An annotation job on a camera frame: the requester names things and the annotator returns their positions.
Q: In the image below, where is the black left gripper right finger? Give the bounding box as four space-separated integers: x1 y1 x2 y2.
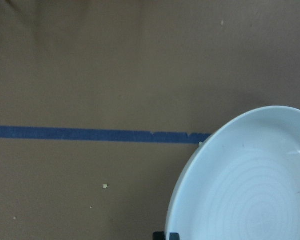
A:
169 232 180 240

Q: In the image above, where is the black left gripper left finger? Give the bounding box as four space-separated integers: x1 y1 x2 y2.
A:
152 231 166 240

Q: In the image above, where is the light blue plate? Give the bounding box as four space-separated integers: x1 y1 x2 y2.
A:
164 106 300 240

